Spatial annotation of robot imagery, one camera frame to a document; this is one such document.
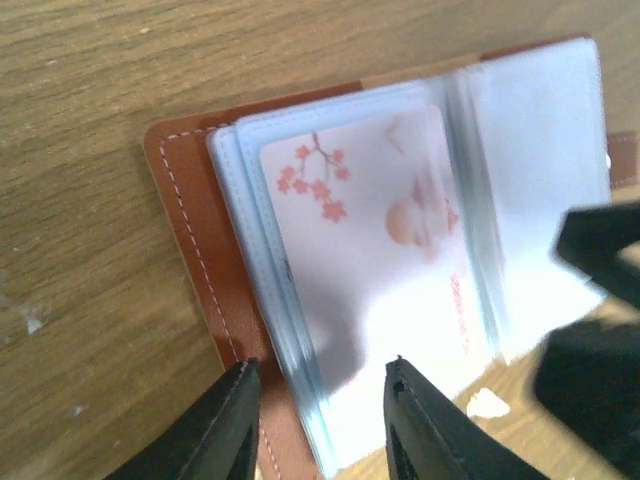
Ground brown leather card holder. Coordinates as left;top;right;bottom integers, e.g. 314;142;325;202
144;35;639;479

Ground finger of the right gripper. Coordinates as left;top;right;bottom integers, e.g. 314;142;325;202
532;320;639;475
555;201;639;305

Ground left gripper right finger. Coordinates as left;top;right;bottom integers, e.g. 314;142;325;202
384;357;546;480

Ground white card with brown print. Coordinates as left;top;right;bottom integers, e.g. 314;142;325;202
259;104;490;398

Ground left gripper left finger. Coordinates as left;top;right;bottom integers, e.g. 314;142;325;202
108;359;261;480

